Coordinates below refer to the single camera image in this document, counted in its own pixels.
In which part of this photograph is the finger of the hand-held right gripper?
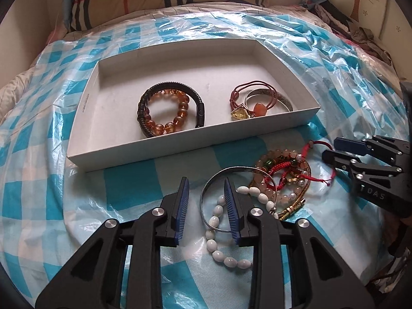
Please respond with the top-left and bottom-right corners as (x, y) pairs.
(334, 134), (407, 165)
(323, 149), (404, 181)

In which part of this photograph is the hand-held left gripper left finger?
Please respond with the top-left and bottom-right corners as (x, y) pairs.
(35, 176), (190, 309)

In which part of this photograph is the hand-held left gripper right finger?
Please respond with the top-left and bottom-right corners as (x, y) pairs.
(223, 178), (377, 309)

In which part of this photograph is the white bead bracelet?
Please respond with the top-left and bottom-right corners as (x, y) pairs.
(205, 185), (279, 269)

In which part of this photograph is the thin silver bangle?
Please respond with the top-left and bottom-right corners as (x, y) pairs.
(200, 166), (281, 233)

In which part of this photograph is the wide silver bangle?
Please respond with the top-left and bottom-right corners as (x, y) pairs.
(245, 88), (294, 117)

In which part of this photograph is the white cardboard box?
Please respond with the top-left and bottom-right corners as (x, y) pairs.
(67, 39), (322, 172)

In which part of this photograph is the amber bead bracelet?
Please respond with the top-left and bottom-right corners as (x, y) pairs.
(142, 88), (190, 136)

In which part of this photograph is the black braided leather bracelet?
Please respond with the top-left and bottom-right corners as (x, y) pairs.
(138, 83), (207, 138)

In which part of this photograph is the brown cord bracelet yellow pendant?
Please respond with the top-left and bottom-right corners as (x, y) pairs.
(229, 80), (279, 122)

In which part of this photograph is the pile of dark clothes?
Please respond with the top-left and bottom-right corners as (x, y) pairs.
(315, 3), (398, 69)

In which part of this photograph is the blue checkered plastic sheet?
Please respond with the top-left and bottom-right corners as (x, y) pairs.
(0, 6), (412, 309)

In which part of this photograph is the tree print panel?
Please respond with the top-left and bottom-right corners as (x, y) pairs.
(331, 0), (391, 39)

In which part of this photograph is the large plaid pillow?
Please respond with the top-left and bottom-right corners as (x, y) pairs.
(68, 0), (188, 33)

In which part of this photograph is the white board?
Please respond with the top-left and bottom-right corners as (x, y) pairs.
(8, 0), (66, 84)

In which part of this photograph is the red string bracelet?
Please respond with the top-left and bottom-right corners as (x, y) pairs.
(264, 139), (337, 194)

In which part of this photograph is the pink bead bracelet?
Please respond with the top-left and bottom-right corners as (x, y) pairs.
(249, 149), (311, 207)

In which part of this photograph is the gold chain bracelet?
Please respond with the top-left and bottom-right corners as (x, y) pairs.
(276, 164), (313, 221)

